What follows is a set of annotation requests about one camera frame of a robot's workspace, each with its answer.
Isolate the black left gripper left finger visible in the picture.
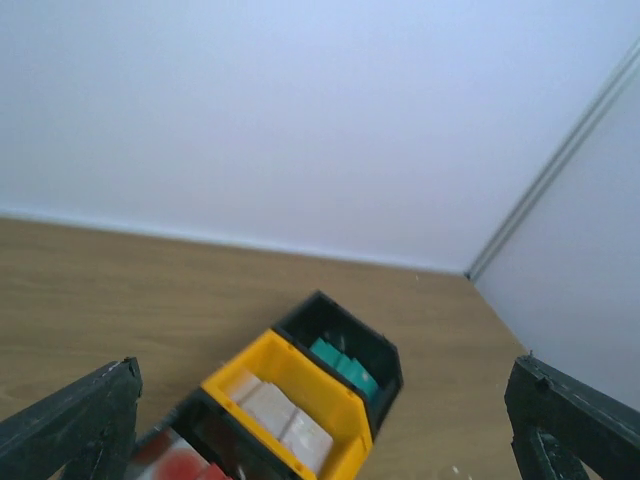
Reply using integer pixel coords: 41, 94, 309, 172
1, 357, 143, 479

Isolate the black bin with teal cards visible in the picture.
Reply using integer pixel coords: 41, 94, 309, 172
273, 291, 404, 438

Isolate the teal card stack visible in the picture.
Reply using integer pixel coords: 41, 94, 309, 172
310, 338, 379, 398

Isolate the black bin with red cards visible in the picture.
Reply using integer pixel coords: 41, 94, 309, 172
129, 389, 300, 479

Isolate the white patterned card stack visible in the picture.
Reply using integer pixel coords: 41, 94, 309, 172
228, 371, 333, 474

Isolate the right corner aluminium post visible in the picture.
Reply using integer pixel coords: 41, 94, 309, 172
464, 38, 639, 283

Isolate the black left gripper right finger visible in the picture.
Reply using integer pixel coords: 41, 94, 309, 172
504, 354, 639, 479

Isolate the yellow plastic bin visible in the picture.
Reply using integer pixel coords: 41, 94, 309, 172
201, 329, 373, 479

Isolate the red circle card stack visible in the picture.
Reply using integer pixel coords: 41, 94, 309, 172
124, 429, 228, 480

